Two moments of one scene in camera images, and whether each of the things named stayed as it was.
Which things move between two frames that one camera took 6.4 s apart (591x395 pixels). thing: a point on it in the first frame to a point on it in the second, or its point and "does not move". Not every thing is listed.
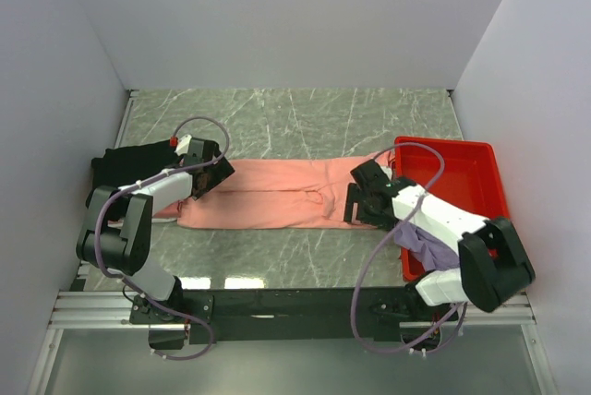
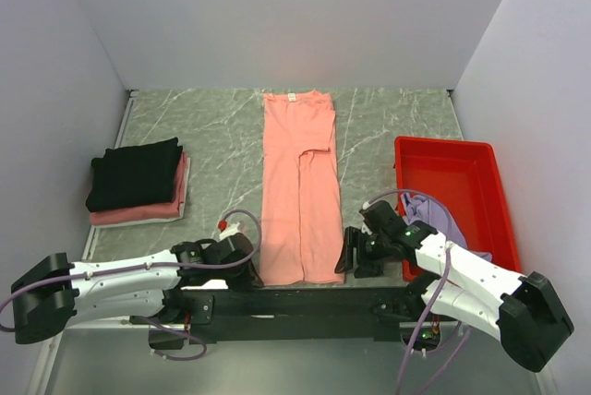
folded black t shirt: x=121 y=166 does not move
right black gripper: x=355 y=196 to x=354 y=237
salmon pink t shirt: x=289 y=193 to x=301 y=235
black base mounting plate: x=284 y=316 does not move
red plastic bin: x=470 y=181 does not move
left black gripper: x=222 y=170 to x=250 y=278
